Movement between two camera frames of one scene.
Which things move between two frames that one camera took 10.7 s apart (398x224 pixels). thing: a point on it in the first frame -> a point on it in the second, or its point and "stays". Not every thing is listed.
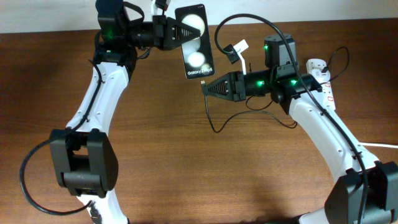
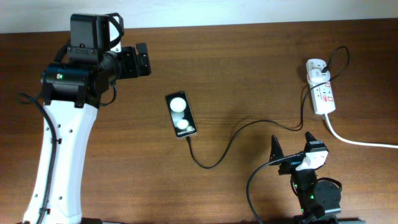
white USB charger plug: x=321 y=77 stays
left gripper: x=163 y=37 -> x=131 y=70
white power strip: x=328 y=98 stays
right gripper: x=232 y=94 -> x=289 y=165
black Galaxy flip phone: x=197 y=56 -> x=180 y=114
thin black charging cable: x=273 y=114 -> x=284 y=126
